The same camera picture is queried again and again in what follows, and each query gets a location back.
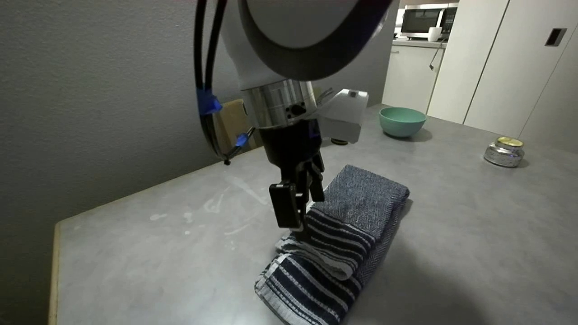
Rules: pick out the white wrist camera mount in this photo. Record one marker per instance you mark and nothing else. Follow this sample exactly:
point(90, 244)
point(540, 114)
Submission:
point(345, 110)

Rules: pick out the white kitchen counter cabinet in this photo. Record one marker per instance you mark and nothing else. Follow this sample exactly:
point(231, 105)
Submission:
point(412, 74)

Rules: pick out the tall white cabinet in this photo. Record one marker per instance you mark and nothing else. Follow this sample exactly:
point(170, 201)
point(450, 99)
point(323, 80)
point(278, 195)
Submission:
point(511, 65)

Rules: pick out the small black wall plate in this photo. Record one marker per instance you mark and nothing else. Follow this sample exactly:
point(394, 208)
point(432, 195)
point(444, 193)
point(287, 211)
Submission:
point(555, 36)

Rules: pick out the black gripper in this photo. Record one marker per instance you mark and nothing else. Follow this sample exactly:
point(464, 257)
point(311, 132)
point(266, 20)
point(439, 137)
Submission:
point(291, 145)

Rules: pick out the microwave oven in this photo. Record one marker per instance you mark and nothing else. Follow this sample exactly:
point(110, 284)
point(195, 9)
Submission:
point(426, 20)

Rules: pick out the grey knitted sock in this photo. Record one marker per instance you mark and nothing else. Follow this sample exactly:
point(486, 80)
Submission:
point(354, 217)

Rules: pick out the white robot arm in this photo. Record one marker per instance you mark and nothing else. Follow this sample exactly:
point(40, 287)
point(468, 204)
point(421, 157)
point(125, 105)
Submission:
point(300, 36)

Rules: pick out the mint green bowl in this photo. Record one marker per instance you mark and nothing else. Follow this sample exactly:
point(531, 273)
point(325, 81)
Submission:
point(401, 119)

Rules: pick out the white cup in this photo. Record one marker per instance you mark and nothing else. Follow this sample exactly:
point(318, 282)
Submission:
point(434, 33)

